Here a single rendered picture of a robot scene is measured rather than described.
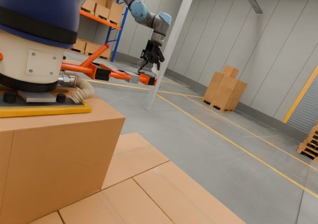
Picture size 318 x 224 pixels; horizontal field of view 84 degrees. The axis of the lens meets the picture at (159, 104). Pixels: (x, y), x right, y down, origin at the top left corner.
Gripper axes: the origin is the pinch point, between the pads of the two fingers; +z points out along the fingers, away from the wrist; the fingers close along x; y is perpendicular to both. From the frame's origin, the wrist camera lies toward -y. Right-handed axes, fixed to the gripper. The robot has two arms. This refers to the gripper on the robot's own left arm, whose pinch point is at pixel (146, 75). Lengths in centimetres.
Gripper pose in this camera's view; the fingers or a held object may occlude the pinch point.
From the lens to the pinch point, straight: 109.1
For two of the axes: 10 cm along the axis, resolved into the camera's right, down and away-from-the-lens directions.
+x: 7.3, 4.5, -5.1
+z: -3.6, 9.0, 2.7
